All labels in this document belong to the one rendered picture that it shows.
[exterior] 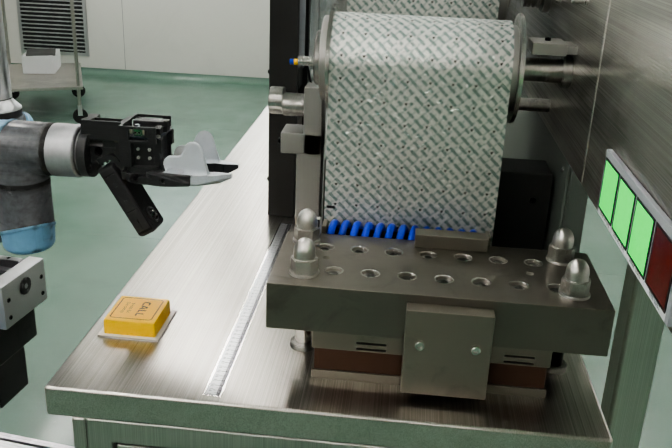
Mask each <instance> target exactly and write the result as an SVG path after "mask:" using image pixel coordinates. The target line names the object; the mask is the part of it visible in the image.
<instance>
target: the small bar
mask: <svg viewBox="0 0 672 448"><path fill-rule="evenodd" d="M488 242H489V239H488V235H487V233H478V232H464V231H451V230H437V229H424V228H416V229H415V247H423V248H436V249H449V250H462V251H476V252H487V251H488Z"/></svg>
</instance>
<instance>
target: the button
mask: <svg viewBox="0 0 672 448"><path fill-rule="evenodd" d="M169 315H170V301H169V300H168V299H157V298H145V297H133V296H121V298H120V299H119V300H118V301H117V303H116V304H115V305H114V307H113V308H112V309H111V310H110V312H109V313H108V314H107V316H106V317H105V318H104V333H107V334H119V335H130V336H141V337H153V338H155V337H156V335H157V334H158V332H159V331H160V329H161V327H162V326H163V324H164V323H165V321H166V319H167V318H168V316H169Z"/></svg>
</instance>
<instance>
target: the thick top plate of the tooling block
mask: <svg viewBox="0 0 672 448"><path fill-rule="evenodd" d="M293 237H294V231H288V232H287V234H286V237H285V239H284V242H283V244H282V246H281V249H280V251H279V254H278V256H277V258H276V261H275V263H274V266H273V268H272V271H271V273H270V275H269V278H268V280H267V283H266V327H267V328H279V329H291V330H302V331H314V332H326V333H338V334H349V335H361V336H373V337H384V338H396V339H404V331H405V318H406V306H407V302H410V303H422V304H434V305H446V306H459V307H471V308H483V309H494V312H495V326H494V334H493V342H492V347H501V348H513V349H524V350H536V351H548V352H559V353H571V354H583V355H595V356H606V357H607V355H608V350H609V345H610V339H611V334H612V328H613V323H614V318H615V312H616V311H615V309H614V307H613V305H612V303H611V301H610V299H609V297H608V295H607V293H606V291H605V289H604V287H603V285H602V283H601V281H600V279H599V277H598V275H597V273H596V271H595V269H594V267H593V265H592V263H591V261H590V259H589V257H588V255H587V253H576V252H575V256H574V259H576V258H581V259H583V260H585V261H586V262H587V264H588V266H589V269H590V275H589V278H590V279H591V285H590V291H589V292H590V294H591V296H590V299H588V300H586V301H572V300H569V299H566V298H564V297H562V296H561V295H559V293H558V289H559V287H560V286H561V279H562V277H563V276H564V275H565V272H566V267H567V266H558V265H554V264H552V263H550V262H548V261H547V260H546V255H547V254H548V250H537V249H523V248H510V247H497V246H488V251H487V252H476V251H462V250H449V249H436V248H423V247H415V240H404V239H390V238H377V237H364V236H351V235H337V234H324V233H320V236H319V238H320V243H319V244H317V245H315V248H316V256H317V257H318V269H319V275H318V276H317V277H315V278H311V279H298V278H294V277H292V276H291V275H290V274H289V269H290V262H291V256H292V255H293V252H294V246H295V243H294V242H293Z"/></svg>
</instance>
